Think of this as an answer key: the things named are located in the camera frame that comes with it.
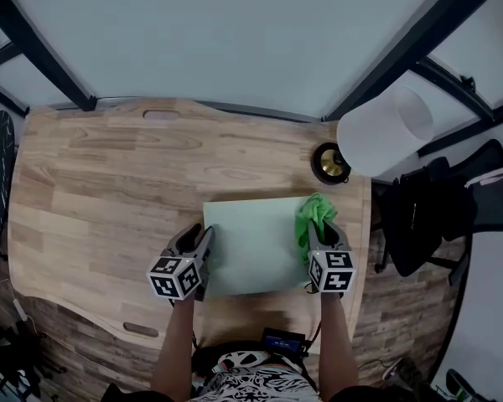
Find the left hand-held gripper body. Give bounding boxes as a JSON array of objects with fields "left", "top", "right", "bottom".
[{"left": 146, "top": 247, "right": 214, "bottom": 303}]

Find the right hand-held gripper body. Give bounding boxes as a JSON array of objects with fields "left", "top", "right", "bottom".
[{"left": 304, "top": 247, "right": 357, "bottom": 300}]

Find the green cloth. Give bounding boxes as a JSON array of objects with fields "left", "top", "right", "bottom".
[{"left": 293, "top": 193, "right": 337, "bottom": 267}]

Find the person's right forearm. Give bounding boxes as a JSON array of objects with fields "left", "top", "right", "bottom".
[{"left": 316, "top": 293, "right": 360, "bottom": 402}]

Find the person's left forearm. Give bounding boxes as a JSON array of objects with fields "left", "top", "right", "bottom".
[{"left": 153, "top": 297, "right": 196, "bottom": 402}]

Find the black bag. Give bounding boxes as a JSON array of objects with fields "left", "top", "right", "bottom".
[{"left": 392, "top": 167, "right": 474, "bottom": 276}]

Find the black device with blue screen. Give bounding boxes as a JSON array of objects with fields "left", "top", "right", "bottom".
[{"left": 262, "top": 327, "right": 309, "bottom": 356}]

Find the white shade brass table lamp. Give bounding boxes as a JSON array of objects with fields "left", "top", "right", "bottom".
[{"left": 311, "top": 84, "right": 435, "bottom": 185}]

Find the black white patterned shirt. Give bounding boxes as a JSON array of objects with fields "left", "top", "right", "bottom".
[{"left": 102, "top": 341, "right": 407, "bottom": 402}]

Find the black mesh office chair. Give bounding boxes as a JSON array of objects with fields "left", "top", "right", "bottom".
[{"left": 375, "top": 138, "right": 503, "bottom": 286}]

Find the black sneaker green stripe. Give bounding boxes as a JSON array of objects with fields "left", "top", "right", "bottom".
[{"left": 445, "top": 368, "right": 477, "bottom": 399}]

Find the black equipment pile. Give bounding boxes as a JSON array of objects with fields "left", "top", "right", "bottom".
[{"left": 0, "top": 320, "right": 47, "bottom": 402}]

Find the pink strap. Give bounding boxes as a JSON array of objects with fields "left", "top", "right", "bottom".
[{"left": 464, "top": 166, "right": 503, "bottom": 188}]

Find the black window frame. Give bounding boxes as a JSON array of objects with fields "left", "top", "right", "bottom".
[
  {"left": 0, "top": 0, "right": 97, "bottom": 119},
  {"left": 320, "top": 0, "right": 503, "bottom": 158}
]

